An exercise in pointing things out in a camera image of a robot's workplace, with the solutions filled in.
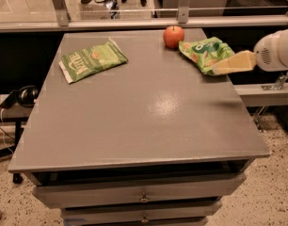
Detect grey drawer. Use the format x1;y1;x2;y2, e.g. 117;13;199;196
61;201;222;226
33;173;246;208

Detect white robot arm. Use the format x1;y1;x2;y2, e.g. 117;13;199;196
212;29;288;74

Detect green dang rice chip bag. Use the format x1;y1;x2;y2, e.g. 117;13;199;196
179;37;234;76

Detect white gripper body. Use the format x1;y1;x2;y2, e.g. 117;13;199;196
253;31;288;72

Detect black stand with cable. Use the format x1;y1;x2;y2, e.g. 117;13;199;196
0;108;29;185

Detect metal railing frame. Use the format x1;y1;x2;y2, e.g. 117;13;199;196
0;0;288;33

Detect white cardboard box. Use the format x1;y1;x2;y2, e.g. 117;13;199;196
79;0;120;20

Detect black headphones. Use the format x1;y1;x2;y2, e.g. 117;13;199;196
0;86;40;109

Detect red apple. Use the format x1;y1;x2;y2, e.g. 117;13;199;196
163;25;184;49

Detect top grey drawer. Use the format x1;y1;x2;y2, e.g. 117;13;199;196
33;173;246;208

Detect green kettle chips bag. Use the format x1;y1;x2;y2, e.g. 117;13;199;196
58;39;128;84

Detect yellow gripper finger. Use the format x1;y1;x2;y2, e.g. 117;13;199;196
212;50;257;74

